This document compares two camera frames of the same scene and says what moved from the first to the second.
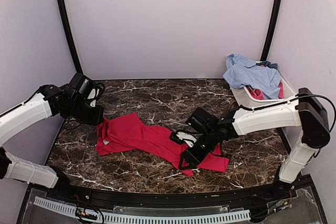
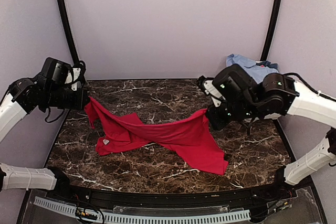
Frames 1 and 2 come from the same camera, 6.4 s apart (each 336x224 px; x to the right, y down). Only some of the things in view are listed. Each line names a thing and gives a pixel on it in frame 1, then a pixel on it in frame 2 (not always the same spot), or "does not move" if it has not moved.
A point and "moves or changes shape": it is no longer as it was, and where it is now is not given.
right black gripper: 195,157 to 218,124
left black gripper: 97,117 to 80,103
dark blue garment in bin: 268,64 does not move
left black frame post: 64,19 does not move
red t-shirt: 133,134 moves or changes shape
